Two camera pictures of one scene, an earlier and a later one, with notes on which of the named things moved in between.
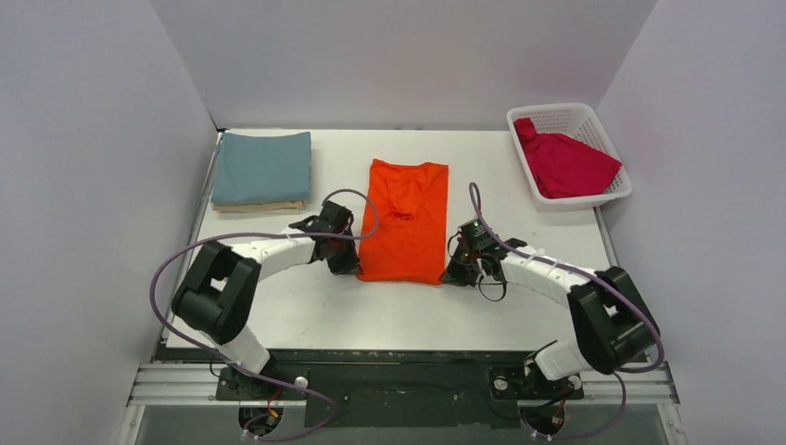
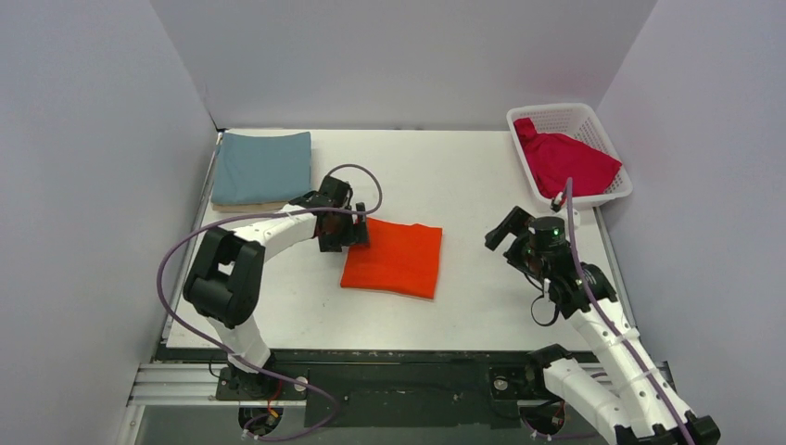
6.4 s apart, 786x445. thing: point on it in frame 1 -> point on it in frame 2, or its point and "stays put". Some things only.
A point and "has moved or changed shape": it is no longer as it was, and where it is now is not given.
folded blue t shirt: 260,170 stays put
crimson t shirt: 564,165 stays put
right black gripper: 458,269 -> 513,232
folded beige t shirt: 275,208 stays put
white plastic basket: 577,120 stays put
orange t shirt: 409,242 has moved or changed shape
